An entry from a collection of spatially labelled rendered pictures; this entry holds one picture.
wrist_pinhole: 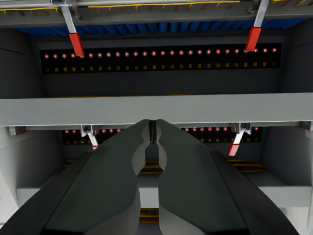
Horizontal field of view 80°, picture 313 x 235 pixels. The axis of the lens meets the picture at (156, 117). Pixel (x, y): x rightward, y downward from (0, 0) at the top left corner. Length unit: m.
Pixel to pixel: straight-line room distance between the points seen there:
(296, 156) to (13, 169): 0.61
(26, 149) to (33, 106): 0.18
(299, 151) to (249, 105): 0.22
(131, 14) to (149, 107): 0.15
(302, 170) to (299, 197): 0.06
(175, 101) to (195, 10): 0.15
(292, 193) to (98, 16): 0.49
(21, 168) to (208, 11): 0.48
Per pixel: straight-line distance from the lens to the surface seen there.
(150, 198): 0.42
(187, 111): 0.31
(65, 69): 0.49
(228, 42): 0.47
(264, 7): 0.32
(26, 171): 0.53
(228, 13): 0.36
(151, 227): 0.67
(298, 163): 0.53
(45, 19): 0.39
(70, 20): 0.32
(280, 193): 0.48
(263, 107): 0.34
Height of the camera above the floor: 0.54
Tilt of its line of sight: 26 degrees up
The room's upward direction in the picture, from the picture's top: 178 degrees clockwise
